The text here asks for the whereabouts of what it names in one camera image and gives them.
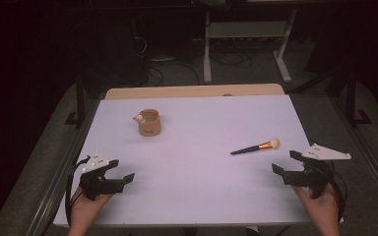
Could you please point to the wooden table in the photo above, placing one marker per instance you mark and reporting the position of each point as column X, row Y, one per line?
column 193, row 90

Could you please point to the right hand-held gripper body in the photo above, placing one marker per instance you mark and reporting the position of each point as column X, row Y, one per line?
column 311, row 175

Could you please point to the white metal desk frame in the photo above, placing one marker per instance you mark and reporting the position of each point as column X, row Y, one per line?
column 246, row 30

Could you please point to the white table mat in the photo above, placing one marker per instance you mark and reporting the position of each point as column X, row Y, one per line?
column 193, row 170

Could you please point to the person's left hand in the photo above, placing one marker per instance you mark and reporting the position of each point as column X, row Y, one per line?
column 87, row 208

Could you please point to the beige cup with small figurine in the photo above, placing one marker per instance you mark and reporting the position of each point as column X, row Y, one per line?
column 149, row 124

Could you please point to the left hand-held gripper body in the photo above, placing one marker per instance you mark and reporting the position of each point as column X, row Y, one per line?
column 93, row 185

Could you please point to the person's right hand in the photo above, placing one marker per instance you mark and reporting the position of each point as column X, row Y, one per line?
column 321, row 208

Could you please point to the black metal stand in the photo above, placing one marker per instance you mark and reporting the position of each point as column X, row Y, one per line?
column 351, row 98
column 80, row 98

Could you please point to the metal floor rail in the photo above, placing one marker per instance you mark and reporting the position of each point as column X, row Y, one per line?
column 367, row 157
column 52, row 183

